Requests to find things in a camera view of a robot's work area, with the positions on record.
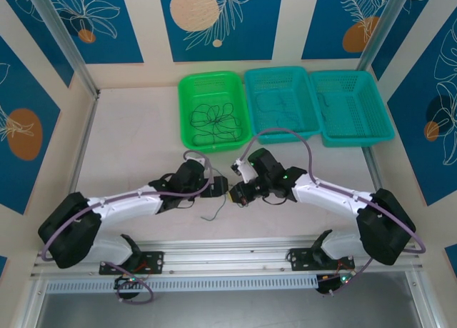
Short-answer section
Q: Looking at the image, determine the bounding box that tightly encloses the green plastic basket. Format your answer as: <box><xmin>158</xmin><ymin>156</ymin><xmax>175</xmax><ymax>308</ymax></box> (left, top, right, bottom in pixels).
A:
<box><xmin>177</xmin><ymin>70</ymin><xmax>253</xmax><ymax>154</ymax></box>

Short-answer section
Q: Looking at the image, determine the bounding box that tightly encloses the aluminium frame post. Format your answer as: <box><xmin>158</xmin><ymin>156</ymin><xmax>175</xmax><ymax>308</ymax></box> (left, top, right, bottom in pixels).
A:
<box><xmin>24</xmin><ymin>0</ymin><xmax>101</xmax><ymax>99</ymax></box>
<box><xmin>358</xmin><ymin>0</ymin><xmax>417</xmax><ymax>71</ymax></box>

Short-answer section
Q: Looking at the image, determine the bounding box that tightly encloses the aluminium table side rail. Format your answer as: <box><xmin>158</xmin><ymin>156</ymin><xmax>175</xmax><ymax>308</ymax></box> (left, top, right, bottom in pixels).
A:
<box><xmin>361</xmin><ymin>147</ymin><xmax>442</xmax><ymax>328</ymax></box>
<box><xmin>52</xmin><ymin>91</ymin><xmax>101</xmax><ymax>252</ymax></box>

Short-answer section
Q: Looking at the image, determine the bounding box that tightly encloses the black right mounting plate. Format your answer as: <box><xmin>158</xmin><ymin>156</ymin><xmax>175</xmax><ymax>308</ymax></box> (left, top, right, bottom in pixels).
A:
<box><xmin>287</xmin><ymin>247</ymin><xmax>357</xmax><ymax>272</ymax></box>

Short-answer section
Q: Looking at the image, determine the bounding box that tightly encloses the thin dark blue cable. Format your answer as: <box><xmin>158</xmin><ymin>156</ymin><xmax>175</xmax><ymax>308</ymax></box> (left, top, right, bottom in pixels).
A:
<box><xmin>318</xmin><ymin>93</ymin><xmax>333</xmax><ymax>119</ymax></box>

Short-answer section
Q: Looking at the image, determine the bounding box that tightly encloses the teal plastic basket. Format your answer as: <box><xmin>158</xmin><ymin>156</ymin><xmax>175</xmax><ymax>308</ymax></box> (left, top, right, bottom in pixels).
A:
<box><xmin>308</xmin><ymin>69</ymin><xmax>396</xmax><ymax>149</ymax></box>
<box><xmin>243</xmin><ymin>66</ymin><xmax>322</xmax><ymax>146</ymax></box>

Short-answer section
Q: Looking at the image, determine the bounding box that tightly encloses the thin grey-green cable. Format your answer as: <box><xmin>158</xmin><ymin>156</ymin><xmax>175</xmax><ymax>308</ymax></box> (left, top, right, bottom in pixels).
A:
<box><xmin>200</xmin><ymin>193</ymin><xmax>230</xmax><ymax>222</ymax></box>

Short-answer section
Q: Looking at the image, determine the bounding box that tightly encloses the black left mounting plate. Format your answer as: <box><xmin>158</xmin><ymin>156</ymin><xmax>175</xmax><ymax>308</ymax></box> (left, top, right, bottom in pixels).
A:
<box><xmin>99</xmin><ymin>251</ymin><xmax>166</xmax><ymax>276</ymax></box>

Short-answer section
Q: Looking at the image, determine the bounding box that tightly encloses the right black controller board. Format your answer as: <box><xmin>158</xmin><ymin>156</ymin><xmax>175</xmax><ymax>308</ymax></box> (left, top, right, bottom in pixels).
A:
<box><xmin>316</xmin><ymin>273</ymin><xmax>354</xmax><ymax>296</ymax></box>

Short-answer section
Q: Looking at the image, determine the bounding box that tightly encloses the black mounting plate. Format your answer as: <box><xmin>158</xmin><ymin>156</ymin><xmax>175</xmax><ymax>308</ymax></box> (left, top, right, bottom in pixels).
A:
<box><xmin>99</xmin><ymin>251</ymin><xmax>166</xmax><ymax>276</ymax></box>
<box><xmin>287</xmin><ymin>247</ymin><xmax>357</xmax><ymax>272</ymax></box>

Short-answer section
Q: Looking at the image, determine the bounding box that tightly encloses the left black controller board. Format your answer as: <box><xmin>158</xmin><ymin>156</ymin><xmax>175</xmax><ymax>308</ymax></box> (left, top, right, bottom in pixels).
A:
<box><xmin>113</xmin><ymin>274</ymin><xmax>144</xmax><ymax>301</ymax></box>

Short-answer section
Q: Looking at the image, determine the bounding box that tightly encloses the thin teal cable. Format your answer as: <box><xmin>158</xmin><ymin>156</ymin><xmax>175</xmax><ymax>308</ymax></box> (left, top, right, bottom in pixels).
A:
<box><xmin>255</xmin><ymin>90</ymin><xmax>300</xmax><ymax>127</ymax></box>

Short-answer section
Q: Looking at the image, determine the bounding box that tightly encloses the black controller board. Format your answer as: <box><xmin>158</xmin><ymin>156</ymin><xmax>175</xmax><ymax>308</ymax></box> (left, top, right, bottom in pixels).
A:
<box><xmin>316</xmin><ymin>273</ymin><xmax>354</xmax><ymax>296</ymax></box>
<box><xmin>113</xmin><ymin>274</ymin><xmax>144</xmax><ymax>301</ymax></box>

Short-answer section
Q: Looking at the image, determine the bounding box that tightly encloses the grey slotted cable duct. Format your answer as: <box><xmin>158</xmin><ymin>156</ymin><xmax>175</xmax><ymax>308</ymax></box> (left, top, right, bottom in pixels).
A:
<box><xmin>45</xmin><ymin>274</ymin><xmax>319</xmax><ymax>295</ymax></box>

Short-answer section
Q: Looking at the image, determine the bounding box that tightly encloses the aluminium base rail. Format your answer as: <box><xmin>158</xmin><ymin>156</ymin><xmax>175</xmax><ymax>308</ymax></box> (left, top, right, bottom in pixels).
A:
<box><xmin>34</xmin><ymin>239</ymin><xmax>422</xmax><ymax>279</ymax></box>

